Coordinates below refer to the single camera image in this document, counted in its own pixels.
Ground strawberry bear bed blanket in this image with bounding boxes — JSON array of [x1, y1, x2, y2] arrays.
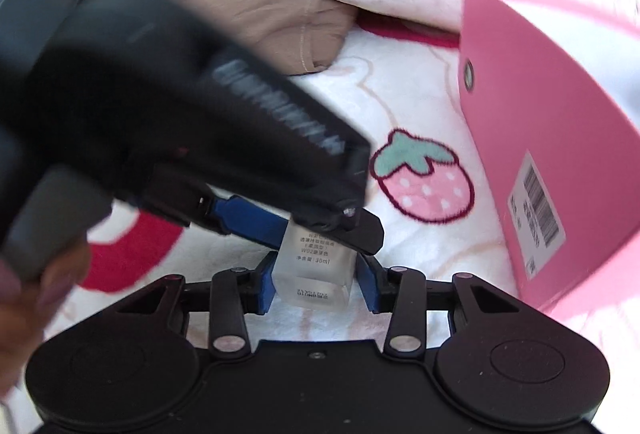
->
[[0, 8, 640, 434]]

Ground person's left hand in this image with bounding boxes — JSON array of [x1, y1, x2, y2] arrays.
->
[[1, 237, 91, 399]]

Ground pink cardboard box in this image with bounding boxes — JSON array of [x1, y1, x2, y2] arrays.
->
[[459, 0, 639, 320]]

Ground frosted foundation bottle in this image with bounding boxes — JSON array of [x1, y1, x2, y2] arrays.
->
[[272, 219, 357, 311]]

